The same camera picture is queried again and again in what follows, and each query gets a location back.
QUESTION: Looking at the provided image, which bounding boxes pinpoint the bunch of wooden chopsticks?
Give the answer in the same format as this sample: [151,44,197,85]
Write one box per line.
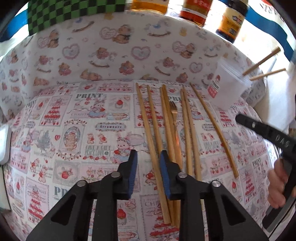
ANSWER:
[135,82,240,226]

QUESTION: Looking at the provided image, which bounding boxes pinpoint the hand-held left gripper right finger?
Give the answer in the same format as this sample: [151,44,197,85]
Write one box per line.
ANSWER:
[160,150,270,241]

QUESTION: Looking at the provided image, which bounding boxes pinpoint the green checkered board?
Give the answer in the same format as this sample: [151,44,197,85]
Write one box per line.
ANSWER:
[27,0,127,36]

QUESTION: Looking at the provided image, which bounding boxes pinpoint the bamboo chopstick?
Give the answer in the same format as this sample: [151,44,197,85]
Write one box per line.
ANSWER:
[242,47,281,76]
[249,68,287,81]

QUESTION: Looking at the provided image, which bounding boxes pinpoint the person's right hand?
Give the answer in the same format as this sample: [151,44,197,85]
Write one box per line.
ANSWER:
[268,168,289,209]

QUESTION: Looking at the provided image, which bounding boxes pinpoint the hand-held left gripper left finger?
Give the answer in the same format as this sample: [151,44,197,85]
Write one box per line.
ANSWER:
[26,149,138,241]

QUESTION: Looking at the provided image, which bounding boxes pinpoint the white desk lamp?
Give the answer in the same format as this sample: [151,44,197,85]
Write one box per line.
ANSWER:
[0,124,12,165]

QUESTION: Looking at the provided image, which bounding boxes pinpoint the bear print cloth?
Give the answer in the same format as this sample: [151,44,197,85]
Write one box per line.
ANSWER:
[0,10,257,123]

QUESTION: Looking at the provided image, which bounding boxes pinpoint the strawberry print tablecloth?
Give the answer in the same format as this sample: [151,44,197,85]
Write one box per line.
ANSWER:
[0,80,281,241]

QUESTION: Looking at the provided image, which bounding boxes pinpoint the red capped vinegar bottle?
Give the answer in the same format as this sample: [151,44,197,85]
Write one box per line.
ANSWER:
[179,0,213,26]

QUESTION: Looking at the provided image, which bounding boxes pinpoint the dark soy sauce bottle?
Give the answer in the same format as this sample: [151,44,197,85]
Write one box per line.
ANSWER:
[216,0,249,44]

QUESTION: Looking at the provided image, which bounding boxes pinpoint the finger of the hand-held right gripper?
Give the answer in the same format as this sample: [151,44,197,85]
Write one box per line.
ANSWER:
[235,113,296,150]

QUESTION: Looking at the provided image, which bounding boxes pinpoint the clear plastic cup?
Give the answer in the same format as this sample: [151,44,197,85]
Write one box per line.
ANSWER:
[207,58,252,106]

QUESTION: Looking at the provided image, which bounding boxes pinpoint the clear bottle with yellow liquid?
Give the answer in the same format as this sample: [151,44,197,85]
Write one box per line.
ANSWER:
[130,0,170,14]

